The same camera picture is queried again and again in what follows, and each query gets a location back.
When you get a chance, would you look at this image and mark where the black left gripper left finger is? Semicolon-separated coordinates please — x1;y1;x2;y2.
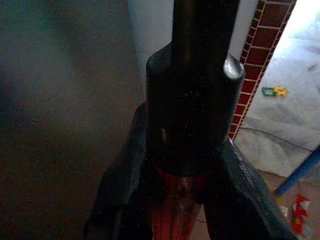
83;101;157;240

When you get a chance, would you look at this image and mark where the red and white crumpled wrapper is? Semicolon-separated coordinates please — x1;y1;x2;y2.
291;194;314;238

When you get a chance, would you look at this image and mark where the thin black cable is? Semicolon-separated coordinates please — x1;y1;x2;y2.
238;126;315;152

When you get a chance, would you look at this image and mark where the green plastic square piece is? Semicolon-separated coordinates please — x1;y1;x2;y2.
261;86;276;97

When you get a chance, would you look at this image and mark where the black and red broom handle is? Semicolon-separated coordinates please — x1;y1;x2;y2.
145;0;246;240

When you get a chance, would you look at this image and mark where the yellow plastic square piece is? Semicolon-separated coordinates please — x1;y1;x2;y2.
273;85;289;97

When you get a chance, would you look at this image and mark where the white plastic sheet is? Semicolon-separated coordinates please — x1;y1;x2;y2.
234;0;320;178

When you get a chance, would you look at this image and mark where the blue metal leg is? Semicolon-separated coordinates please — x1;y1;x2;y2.
274;144;320;197

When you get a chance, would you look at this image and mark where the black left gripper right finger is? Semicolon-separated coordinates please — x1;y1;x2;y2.
203;137;298;240

